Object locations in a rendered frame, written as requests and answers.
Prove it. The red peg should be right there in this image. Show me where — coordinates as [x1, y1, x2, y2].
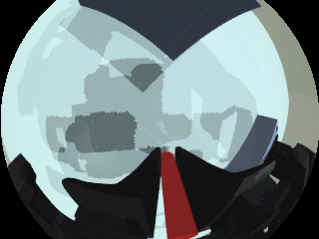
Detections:
[160, 151, 198, 239]

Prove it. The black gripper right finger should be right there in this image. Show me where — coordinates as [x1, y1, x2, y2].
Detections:
[175, 146, 276, 234]

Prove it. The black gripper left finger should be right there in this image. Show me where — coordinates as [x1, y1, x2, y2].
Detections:
[61, 147, 160, 238]

